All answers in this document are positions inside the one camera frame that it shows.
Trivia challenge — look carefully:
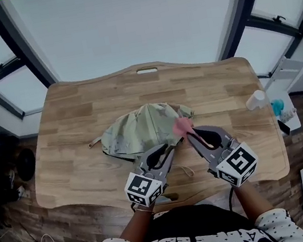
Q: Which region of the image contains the floral patterned pouch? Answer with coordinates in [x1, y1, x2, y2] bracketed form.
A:
[279, 107, 300, 124]

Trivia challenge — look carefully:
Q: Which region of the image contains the black phone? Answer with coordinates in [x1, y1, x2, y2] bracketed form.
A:
[277, 118, 293, 138]

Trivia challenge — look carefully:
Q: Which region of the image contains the white plastic cup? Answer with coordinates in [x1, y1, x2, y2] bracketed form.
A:
[244, 88, 269, 112]

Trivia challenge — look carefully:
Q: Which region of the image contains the pink cloth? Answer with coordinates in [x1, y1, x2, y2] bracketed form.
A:
[170, 112, 215, 156]

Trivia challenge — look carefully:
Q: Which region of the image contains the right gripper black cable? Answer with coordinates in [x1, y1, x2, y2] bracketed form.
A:
[226, 186, 239, 211]

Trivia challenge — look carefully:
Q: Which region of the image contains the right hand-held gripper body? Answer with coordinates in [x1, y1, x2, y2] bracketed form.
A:
[204, 135, 264, 192]

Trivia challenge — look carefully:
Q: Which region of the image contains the pale green cartoon print umbrella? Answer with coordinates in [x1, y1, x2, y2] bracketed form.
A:
[82, 95, 207, 195]

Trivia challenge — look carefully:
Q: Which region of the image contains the thin gold bracelet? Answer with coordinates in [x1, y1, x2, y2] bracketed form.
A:
[134, 204, 154, 216]

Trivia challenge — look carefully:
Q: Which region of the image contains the person's right forearm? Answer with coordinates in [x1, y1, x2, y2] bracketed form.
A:
[232, 179, 277, 226]

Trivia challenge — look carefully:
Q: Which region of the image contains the white side table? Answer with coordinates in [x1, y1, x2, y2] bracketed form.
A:
[264, 83, 302, 136]

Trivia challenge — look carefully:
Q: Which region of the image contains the person's left forearm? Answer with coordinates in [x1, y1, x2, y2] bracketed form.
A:
[115, 204, 159, 242]

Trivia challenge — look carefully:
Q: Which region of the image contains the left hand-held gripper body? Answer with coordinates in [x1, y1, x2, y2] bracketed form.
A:
[121, 161, 172, 211]

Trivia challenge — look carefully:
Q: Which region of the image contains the teal toy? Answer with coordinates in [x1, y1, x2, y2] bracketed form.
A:
[269, 98, 286, 118]

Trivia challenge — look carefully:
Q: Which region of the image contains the black white star print shirt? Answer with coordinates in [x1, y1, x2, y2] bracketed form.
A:
[65, 185, 303, 242]

